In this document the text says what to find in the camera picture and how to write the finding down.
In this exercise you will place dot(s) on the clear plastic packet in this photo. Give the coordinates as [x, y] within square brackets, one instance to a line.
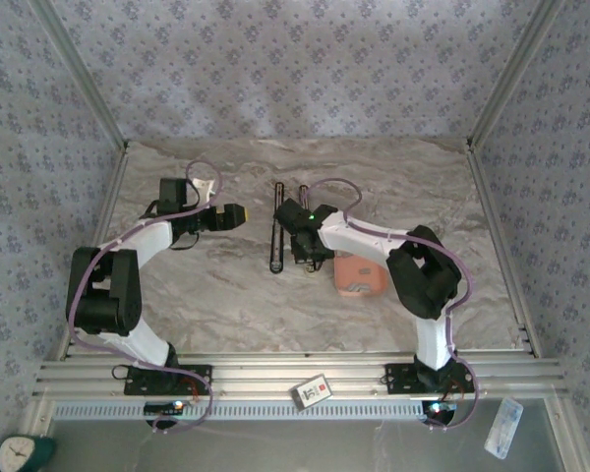
[504, 430]

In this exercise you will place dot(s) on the aluminium table side rail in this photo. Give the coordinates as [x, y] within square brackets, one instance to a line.
[110, 196]
[488, 196]

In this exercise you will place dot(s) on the white clock green base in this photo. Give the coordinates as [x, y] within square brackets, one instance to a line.
[17, 452]

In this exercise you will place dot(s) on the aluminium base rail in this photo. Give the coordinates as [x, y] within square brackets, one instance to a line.
[275, 378]

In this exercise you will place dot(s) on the white card with red mark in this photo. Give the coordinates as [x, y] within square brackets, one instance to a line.
[311, 391]

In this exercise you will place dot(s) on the aluminium frame post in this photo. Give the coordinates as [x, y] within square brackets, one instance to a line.
[513, 74]
[86, 74]

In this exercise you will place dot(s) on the black stapler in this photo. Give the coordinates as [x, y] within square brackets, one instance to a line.
[276, 246]

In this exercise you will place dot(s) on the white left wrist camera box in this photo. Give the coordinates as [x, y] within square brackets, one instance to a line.
[204, 189]

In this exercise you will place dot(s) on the small lit circuit board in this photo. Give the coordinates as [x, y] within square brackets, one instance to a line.
[164, 407]
[440, 408]

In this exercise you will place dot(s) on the cream white stapler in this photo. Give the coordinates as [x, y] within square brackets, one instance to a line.
[304, 192]

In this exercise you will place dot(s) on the folded grey staple strip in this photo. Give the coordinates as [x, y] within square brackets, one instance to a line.
[358, 287]

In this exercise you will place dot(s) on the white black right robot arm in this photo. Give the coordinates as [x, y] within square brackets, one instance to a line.
[359, 236]

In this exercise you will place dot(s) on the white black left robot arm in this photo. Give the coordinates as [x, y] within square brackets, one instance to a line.
[147, 241]

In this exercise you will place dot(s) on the orange plastic tray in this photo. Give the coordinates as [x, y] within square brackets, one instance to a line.
[349, 275]

